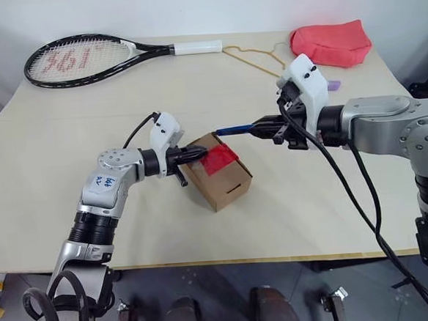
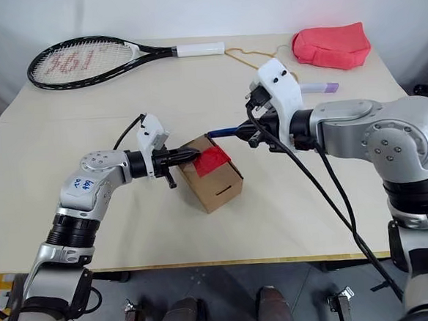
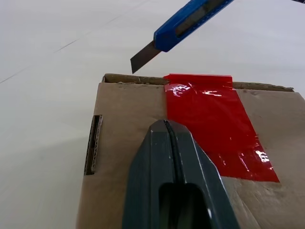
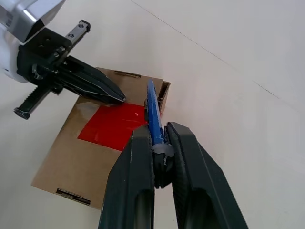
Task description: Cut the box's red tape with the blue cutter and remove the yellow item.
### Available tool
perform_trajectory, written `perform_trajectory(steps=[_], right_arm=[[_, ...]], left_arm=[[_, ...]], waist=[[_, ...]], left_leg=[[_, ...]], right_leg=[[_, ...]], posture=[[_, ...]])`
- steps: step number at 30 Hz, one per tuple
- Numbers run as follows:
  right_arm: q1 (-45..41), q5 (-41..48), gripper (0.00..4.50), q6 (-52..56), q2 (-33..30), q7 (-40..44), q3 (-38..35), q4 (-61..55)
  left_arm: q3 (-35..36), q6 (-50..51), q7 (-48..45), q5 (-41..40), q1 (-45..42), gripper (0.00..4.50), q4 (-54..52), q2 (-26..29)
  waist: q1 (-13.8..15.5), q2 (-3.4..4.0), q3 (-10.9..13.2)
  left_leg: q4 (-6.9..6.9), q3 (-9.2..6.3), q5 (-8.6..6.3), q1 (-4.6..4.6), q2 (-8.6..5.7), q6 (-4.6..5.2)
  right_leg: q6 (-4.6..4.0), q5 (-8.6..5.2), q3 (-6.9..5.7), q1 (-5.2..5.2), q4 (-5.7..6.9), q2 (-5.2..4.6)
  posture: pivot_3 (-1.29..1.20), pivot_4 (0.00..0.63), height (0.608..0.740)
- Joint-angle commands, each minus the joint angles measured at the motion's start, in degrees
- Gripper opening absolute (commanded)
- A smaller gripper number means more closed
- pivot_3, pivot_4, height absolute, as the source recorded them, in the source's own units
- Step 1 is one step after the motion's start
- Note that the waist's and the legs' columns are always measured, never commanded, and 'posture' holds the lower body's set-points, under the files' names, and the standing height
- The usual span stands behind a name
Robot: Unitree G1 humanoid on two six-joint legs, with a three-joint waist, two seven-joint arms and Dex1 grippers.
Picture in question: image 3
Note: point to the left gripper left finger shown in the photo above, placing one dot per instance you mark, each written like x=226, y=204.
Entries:
x=147, y=167

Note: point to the brown cardboard box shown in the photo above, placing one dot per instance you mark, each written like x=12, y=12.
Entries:
x=119, y=114

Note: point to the red tape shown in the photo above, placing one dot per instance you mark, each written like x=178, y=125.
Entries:
x=209, y=119

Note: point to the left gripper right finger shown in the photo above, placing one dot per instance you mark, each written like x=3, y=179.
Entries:
x=200, y=171

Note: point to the blue pen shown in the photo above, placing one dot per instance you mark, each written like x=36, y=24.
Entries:
x=171, y=33

